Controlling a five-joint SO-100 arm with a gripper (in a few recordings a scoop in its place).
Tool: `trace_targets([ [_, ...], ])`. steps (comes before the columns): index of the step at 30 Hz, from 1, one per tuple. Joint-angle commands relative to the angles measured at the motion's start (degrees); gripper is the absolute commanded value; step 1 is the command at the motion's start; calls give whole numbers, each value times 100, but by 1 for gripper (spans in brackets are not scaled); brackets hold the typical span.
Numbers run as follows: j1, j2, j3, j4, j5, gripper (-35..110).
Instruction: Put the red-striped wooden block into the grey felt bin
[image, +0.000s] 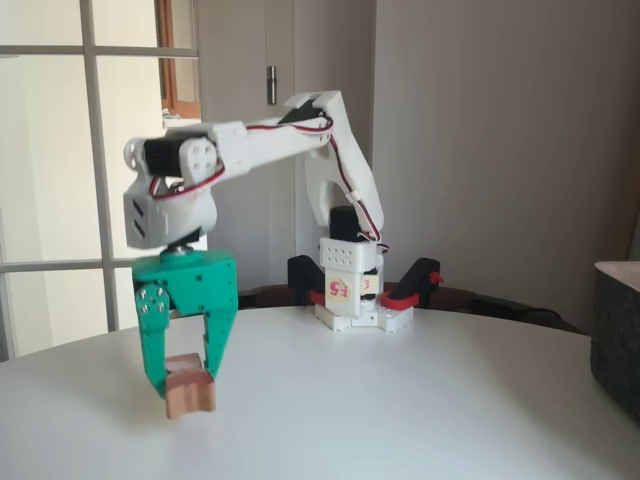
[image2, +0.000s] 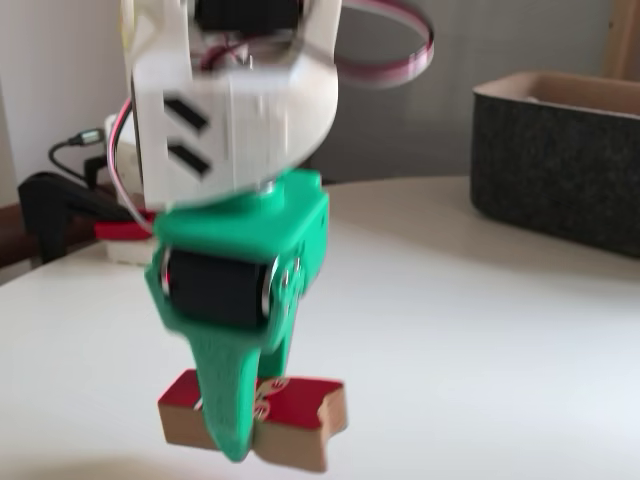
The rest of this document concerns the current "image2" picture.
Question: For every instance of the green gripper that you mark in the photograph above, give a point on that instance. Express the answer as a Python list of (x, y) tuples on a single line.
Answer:
[(235, 225)]

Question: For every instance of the red topped wooden block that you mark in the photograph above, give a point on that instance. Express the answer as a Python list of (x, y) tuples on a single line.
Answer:
[(295, 405)]

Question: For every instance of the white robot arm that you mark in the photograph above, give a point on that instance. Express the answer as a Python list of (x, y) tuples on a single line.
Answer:
[(250, 125)]

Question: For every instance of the dark grey felt container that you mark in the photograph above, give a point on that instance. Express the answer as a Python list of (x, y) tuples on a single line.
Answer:
[(550, 175)]

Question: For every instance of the black red table clamp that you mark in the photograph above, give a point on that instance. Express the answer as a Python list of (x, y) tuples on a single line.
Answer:
[(45, 210)]

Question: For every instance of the light wooden frame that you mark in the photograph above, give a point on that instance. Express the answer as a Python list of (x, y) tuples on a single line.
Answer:
[(622, 40)]

